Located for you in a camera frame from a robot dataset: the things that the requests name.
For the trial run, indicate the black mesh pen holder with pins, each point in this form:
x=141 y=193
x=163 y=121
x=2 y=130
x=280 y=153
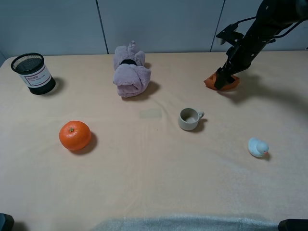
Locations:
x=33 y=71

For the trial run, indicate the orange waffle slice toy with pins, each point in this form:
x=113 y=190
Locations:
x=209 y=83

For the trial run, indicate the black object bottom right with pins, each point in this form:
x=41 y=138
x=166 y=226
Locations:
x=293 y=225

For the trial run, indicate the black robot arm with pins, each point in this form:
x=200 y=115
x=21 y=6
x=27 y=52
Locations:
x=274 y=19

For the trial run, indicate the black object bottom left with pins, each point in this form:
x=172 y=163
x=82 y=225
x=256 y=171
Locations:
x=6 y=222

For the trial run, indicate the orange mandarin fruit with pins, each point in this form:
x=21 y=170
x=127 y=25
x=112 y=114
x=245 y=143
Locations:
x=75 y=135

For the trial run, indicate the grey ceramic cup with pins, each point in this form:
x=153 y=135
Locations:
x=189 y=118

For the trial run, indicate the black object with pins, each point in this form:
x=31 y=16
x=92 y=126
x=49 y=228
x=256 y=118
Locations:
x=6 y=222
x=293 y=225

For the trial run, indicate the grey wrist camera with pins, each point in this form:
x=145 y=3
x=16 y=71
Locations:
x=229 y=35

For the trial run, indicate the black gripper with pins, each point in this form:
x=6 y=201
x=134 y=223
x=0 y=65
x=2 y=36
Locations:
x=240 y=57

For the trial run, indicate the pale blue rubber duck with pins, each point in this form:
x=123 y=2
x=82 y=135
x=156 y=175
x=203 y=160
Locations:
x=258 y=148

